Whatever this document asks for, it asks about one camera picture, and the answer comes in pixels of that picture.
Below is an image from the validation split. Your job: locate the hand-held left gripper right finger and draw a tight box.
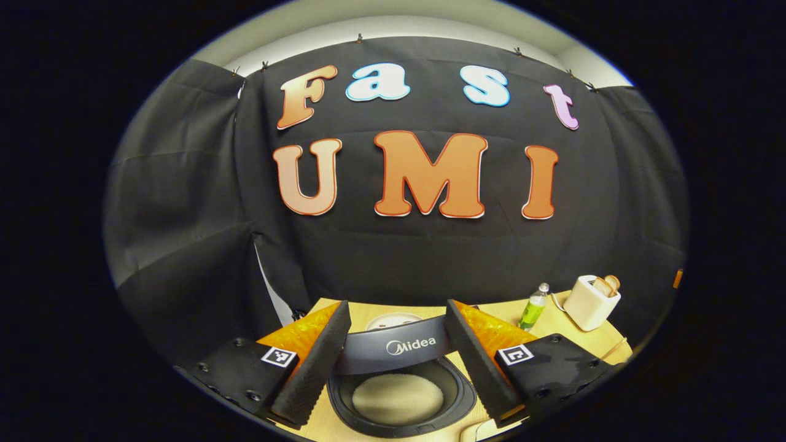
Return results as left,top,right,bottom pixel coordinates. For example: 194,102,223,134
445,298,616,429

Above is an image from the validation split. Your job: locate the green drink bottle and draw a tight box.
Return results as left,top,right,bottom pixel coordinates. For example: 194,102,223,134
519,282,550,332

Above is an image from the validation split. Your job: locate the white toaster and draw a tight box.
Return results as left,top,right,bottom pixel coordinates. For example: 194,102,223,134
563,274,622,332

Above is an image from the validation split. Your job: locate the black backdrop cloth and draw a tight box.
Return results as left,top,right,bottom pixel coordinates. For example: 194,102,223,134
104,36,690,363

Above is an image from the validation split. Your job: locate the black rice cooker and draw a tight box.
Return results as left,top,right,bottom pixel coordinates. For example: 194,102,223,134
327,312,478,438

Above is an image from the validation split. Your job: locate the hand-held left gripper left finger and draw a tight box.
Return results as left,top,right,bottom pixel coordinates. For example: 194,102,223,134
177,300,354,430

